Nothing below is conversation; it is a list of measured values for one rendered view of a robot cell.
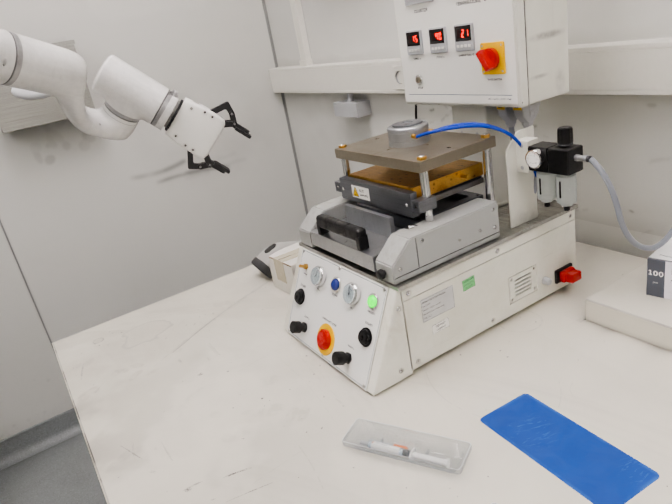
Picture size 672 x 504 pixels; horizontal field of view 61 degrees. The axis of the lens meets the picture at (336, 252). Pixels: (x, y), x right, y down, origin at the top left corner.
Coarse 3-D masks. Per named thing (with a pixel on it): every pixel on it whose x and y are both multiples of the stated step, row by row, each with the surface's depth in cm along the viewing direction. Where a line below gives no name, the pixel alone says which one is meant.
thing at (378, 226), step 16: (352, 208) 112; (368, 224) 109; (384, 224) 104; (320, 240) 113; (336, 240) 108; (352, 240) 106; (368, 240) 105; (384, 240) 104; (352, 256) 104; (368, 256) 99
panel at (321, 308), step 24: (312, 264) 117; (336, 264) 109; (312, 288) 116; (360, 288) 102; (384, 288) 97; (312, 312) 115; (336, 312) 108; (360, 312) 102; (312, 336) 115; (336, 336) 108; (360, 360) 101; (360, 384) 100
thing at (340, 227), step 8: (320, 216) 110; (328, 216) 109; (320, 224) 110; (328, 224) 108; (336, 224) 105; (344, 224) 103; (352, 224) 103; (320, 232) 112; (336, 232) 106; (344, 232) 103; (352, 232) 101; (360, 232) 100; (360, 240) 100; (360, 248) 100
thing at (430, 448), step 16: (352, 432) 87; (368, 432) 86; (384, 432) 86; (400, 432) 85; (416, 432) 85; (384, 448) 83; (400, 448) 82; (416, 448) 82; (432, 448) 81; (448, 448) 80; (464, 448) 80; (448, 464) 78
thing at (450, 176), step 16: (464, 160) 110; (352, 176) 116; (368, 176) 112; (384, 176) 110; (400, 176) 108; (416, 176) 106; (432, 176) 104; (448, 176) 104; (464, 176) 104; (480, 176) 108; (416, 192) 101; (432, 192) 102; (448, 192) 105
